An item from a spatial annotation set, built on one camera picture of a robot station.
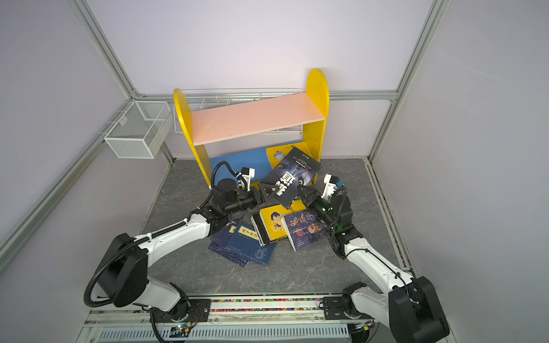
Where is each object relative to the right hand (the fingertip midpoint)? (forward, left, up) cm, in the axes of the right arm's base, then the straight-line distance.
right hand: (297, 187), depth 75 cm
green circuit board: (-40, +41, -28) cm, 64 cm away
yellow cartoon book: (-4, +12, -20) cm, 23 cm away
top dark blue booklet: (-11, +22, -23) cm, 34 cm away
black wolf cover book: (+7, +1, +1) cm, 8 cm away
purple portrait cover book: (-5, -3, -21) cm, 22 cm away
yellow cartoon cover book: (+29, +9, -11) cm, 32 cm away
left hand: (-1, +7, -1) cm, 7 cm away
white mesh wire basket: (+35, +72, -1) cm, 80 cm away
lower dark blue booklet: (-11, +32, -24) cm, 41 cm away
